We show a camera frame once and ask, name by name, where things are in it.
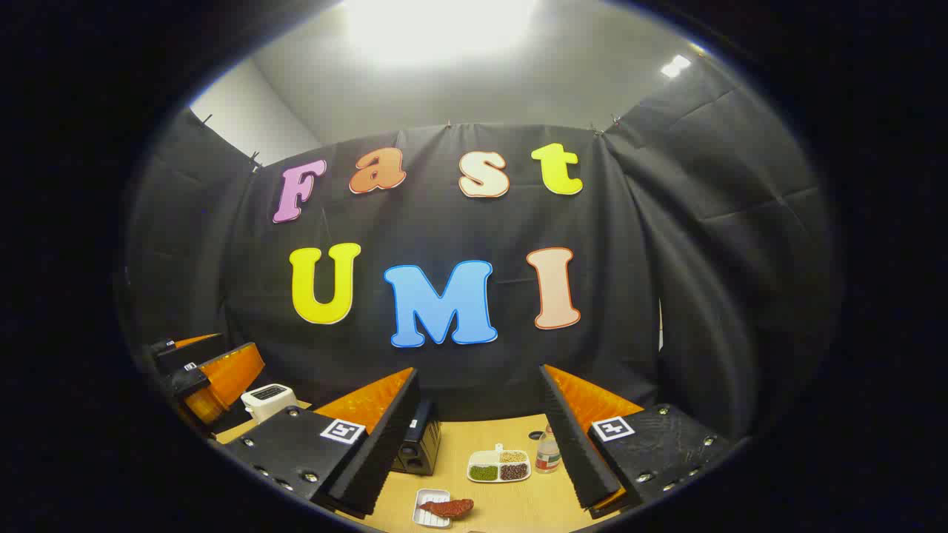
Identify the small white rectangular plate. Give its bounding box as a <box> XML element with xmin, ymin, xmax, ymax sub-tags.
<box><xmin>413</xmin><ymin>488</ymin><xmax>453</xmax><ymax>529</ymax></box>

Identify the white divided plate with beans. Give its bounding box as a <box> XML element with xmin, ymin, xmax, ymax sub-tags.
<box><xmin>467</xmin><ymin>444</ymin><xmax>532</xmax><ymax>484</ymax></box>

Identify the large ceiling light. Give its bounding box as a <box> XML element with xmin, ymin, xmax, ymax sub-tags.
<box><xmin>341</xmin><ymin>0</ymin><xmax>541</xmax><ymax>69</ymax></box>

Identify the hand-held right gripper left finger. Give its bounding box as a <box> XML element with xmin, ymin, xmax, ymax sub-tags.
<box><xmin>221</xmin><ymin>367</ymin><xmax>421</xmax><ymax>517</ymax></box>

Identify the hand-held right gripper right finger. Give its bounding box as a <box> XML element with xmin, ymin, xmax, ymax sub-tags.
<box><xmin>539</xmin><ymin>363</ymin><xmax>735</xmax><ymax>519</ymax></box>

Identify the black electric oven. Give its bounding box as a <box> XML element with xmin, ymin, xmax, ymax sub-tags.
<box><xmin>391</xmin><ymin>400</ymin><xmax>442</xmax><ymax>476</ymax></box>

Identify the black backdrop cloth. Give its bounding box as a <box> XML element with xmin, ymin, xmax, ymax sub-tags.
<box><xmin>122</xmin><ymin>56</ymin><xmax>841</xmax><ymax>445</ymax></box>

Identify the clear plastic bottle red label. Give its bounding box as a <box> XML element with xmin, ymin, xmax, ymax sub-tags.
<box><xmin>535</xmin><ymin>426</ymin><xmax>561</xmax><ymax>475</ymax></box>

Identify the brown meat piece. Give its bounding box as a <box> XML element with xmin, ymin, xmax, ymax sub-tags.
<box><xmin>418</xmin><ymin>498</ymin><xmax>475</xmax><ymax>519</ymax></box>

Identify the white toaster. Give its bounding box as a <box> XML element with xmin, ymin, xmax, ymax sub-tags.
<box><xmin>241</xmin><ymin>383</ymin><xmax>298</xmax><ymax>423</ymax></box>

